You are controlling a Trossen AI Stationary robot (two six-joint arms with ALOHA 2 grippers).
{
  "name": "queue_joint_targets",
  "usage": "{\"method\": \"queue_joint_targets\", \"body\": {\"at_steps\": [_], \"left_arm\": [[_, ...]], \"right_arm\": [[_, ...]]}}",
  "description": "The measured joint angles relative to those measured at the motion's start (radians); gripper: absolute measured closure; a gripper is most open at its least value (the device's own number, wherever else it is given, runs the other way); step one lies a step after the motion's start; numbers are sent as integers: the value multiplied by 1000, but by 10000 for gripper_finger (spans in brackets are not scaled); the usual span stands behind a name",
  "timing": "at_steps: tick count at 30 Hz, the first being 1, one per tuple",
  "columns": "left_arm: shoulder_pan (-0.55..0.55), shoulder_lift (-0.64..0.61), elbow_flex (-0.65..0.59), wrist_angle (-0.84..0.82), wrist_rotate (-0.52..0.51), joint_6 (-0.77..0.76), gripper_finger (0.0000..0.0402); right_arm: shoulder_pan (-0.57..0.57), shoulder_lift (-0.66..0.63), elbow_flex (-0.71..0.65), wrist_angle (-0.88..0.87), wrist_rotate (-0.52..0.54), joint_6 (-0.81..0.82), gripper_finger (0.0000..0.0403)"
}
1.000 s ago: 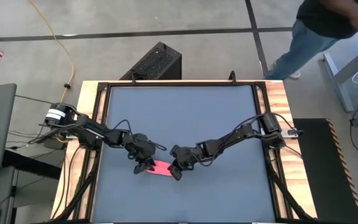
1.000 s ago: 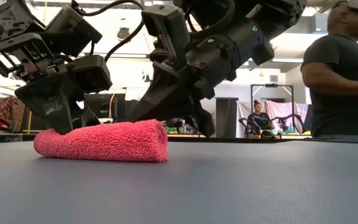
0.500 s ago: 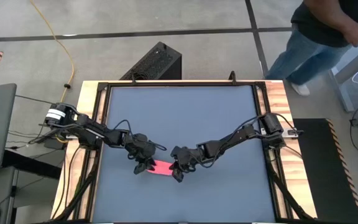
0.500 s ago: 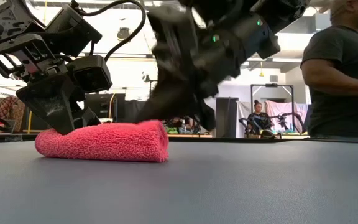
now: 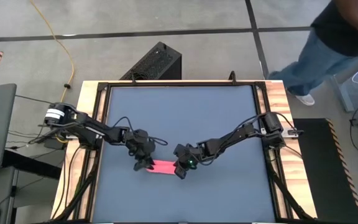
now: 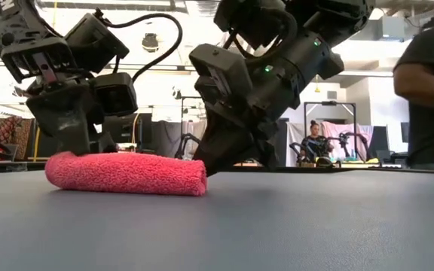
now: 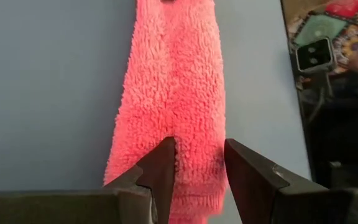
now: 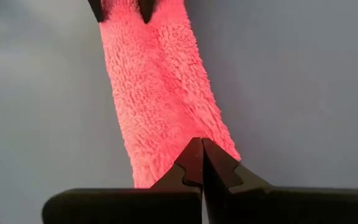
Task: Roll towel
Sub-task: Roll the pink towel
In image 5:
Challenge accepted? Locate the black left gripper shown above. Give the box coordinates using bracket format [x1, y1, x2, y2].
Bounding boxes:
[126, 129, 157, 172]

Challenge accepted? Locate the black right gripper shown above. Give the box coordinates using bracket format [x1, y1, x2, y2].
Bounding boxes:
[173, 144, 204, 180]

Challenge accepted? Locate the pink terry towel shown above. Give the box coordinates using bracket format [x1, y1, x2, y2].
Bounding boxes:
[146, 159, 177, 175]

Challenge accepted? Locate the black power strip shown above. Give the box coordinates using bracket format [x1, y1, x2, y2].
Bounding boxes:
[29, 129, 71, 146]

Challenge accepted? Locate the black computer tower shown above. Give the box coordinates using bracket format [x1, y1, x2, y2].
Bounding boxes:
[119, 41, 182, 81]

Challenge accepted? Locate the black desk crossbar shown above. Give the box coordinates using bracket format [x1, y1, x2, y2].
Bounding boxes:
[1, 150, 62, 180]

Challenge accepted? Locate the large striped-edge floor mat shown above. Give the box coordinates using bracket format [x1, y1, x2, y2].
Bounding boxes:
[292, 117, 358, 224]

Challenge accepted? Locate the white shoe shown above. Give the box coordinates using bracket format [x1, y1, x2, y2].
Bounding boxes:
[294, 93, 316, 107]

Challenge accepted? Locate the person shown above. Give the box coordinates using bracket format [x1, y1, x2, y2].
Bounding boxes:
[268, 0, 358, 107]

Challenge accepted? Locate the grey metal desk leg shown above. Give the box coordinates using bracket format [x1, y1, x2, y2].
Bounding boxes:
[331, 57, 358, 113]

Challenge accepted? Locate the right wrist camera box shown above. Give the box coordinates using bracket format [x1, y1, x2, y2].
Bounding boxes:
[183, 145, 203, 165]

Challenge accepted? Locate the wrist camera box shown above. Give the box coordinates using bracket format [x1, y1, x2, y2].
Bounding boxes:
[132, 128, 151, 144]
[183, 145, 203, 165]

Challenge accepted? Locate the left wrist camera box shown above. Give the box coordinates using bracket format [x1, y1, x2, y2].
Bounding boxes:
[132, 128, 151, 144]

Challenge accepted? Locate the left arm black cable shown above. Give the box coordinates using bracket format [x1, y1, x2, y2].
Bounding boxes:
[113, 116, 169, 147]

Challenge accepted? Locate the black table frame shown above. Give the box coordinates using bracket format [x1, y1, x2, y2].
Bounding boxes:
[85, 80, 281, 224]

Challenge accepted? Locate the yellow cable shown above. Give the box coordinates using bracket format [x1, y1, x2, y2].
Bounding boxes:
[29, 0, 75, 144]

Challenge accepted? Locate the thin black floor cable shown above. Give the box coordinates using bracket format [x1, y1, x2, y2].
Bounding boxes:
[14, 95, 57, 106]

